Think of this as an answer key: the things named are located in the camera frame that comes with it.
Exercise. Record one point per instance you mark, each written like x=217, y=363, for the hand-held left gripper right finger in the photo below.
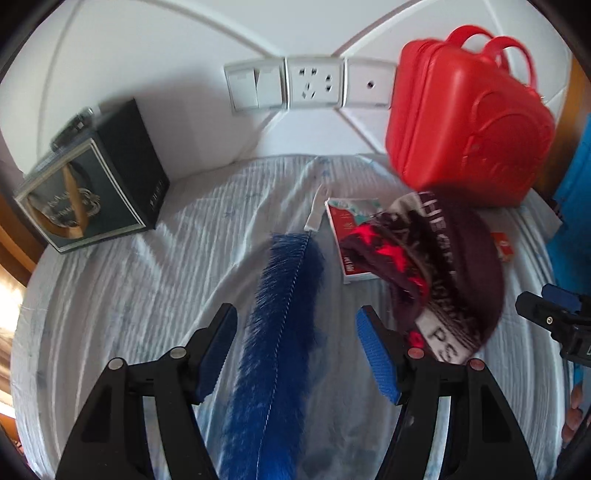
x=376, y=350

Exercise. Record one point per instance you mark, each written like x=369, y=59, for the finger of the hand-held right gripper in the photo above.
x=561, y=297
x=538, y=311

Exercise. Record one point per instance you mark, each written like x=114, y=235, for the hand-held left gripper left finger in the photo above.
x=214, y=355

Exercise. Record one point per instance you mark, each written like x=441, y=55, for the blue feather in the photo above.
x=277, y=323

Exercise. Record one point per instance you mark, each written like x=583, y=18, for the blue fabric storage bin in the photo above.
x=575, y=207

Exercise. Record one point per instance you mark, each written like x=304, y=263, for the person's right hand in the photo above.
x=577, y=410

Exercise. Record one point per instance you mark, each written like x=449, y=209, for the small red card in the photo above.
x=503, y=244

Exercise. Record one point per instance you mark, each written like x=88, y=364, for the maroon knit hat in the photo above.
x=461, y=258

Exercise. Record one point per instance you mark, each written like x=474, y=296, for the white striped cloth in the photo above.
x=161, y=277

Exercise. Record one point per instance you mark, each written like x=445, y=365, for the red and white booklet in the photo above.
x=341, y=217

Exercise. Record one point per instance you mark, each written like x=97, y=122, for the red plastic carry case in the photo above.
x=461, y=115

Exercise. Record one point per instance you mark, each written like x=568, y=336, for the dark box with gold print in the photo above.
x=124, y=161

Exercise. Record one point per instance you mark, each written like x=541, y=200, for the small dark gadget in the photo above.
x=74, y=127

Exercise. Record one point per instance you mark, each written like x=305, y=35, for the wooden door frame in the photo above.
x=579, y=106

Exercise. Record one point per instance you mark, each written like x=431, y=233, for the wooden wall frame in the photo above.
x=14, y=249

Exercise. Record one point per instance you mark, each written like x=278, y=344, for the white wall plate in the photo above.
x=369, y=83

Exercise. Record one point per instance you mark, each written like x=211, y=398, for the white wall switch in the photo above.
x=254, y=85

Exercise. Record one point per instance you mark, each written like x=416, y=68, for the white wall socket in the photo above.
x=314, y=83

